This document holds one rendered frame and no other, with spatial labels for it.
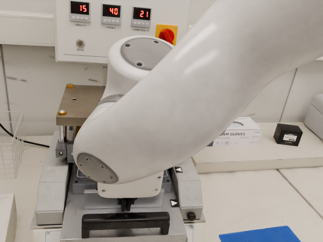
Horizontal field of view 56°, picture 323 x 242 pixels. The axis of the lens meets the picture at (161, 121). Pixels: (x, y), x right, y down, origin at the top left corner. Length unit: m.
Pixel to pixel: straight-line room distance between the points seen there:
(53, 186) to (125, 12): 0.43
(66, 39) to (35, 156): 0.51
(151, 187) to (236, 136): 0.77
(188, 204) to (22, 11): 0.83
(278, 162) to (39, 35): 0.97
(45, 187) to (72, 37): 0.37
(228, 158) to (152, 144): 0.91
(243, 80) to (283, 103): 1.30
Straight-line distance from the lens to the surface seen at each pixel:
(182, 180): 0.65
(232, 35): 0.25
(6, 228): 0.79
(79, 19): 0.78
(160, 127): 0.24
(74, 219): 0.60
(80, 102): 0.69
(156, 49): 0.34
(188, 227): 0.67
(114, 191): 0.49
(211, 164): 1.11
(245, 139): 1.25
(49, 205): 0.63
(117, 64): 0.32
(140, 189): 0.49
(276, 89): 1.49
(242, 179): 1.15
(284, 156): 1.28
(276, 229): 1.00
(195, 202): 0.65
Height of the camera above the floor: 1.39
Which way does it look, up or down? 27 degrees down
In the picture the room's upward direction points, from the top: 7 degrees clockwise
